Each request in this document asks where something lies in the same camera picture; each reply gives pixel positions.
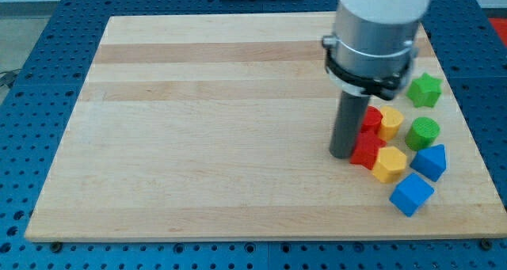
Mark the red circle block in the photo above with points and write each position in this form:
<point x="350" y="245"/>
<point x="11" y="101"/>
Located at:
<point x="372" y="120"/>

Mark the yellow heart block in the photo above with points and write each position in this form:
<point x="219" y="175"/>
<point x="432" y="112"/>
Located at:
<point x="390" y="123"/>

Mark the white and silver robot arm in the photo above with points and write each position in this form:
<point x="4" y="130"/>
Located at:
<point x="371" y="48"/>

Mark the green circle block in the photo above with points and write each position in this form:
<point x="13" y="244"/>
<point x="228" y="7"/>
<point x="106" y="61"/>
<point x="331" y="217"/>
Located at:
<point x="422" y="133"/>

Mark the light wooden board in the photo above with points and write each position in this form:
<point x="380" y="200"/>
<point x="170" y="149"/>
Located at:
<point x="217" y="128"/>

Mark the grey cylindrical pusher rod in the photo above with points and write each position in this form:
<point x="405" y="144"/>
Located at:
<point x="350" y="115"/>

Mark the red star block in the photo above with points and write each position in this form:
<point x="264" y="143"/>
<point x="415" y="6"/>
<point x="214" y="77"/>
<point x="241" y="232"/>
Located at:
<point x="366" y="149"/>

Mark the yellow hexagon block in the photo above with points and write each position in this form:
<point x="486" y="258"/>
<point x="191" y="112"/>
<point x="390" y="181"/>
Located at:
<point x="389" y="164"/>

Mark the blue cube block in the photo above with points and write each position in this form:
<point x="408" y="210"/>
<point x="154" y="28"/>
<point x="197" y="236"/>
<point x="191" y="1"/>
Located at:
<point x="410" y="194"/>

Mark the green star block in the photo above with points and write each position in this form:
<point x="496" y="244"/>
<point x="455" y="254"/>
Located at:
<point x="425" y="91"/>

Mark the blue pentagon block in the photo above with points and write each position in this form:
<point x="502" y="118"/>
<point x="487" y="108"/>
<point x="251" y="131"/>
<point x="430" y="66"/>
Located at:
<point x="430" y="162"/>

